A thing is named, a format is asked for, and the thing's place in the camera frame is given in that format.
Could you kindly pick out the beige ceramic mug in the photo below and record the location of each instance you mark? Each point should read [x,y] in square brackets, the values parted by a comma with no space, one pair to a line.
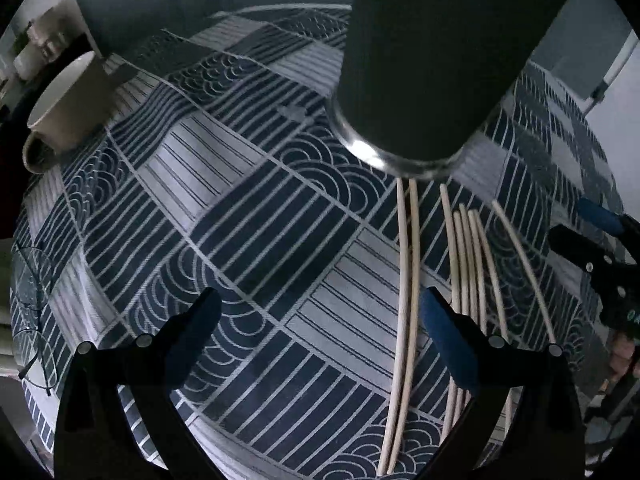
[70,110]

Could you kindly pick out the eyeglasses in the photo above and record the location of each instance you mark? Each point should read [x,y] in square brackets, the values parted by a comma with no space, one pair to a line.
[32,300]

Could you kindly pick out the blue white patterned tablecloth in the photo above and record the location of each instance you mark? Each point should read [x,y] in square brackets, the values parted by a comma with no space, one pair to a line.
[250,210]

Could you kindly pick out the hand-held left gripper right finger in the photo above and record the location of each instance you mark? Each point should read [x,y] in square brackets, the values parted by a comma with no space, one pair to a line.
[442,332]

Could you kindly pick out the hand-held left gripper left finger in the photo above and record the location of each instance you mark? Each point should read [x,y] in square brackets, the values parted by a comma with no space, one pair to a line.
[199,321]

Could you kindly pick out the dark cylindrical utensil holder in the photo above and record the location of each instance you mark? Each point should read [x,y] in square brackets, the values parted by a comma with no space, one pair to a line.
[425,60]

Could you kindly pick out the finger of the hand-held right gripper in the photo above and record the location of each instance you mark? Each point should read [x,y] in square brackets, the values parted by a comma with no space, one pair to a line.
[600,216]
[580,250]

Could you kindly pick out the row of wooden chopsticks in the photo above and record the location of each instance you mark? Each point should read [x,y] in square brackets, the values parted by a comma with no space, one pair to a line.
[403,260]

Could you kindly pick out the person's right hand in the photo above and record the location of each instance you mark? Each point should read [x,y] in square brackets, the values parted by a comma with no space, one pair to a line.
[624,355]

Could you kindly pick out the white shelf clutter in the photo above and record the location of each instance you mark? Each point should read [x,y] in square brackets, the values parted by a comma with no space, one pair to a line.
[45,35]

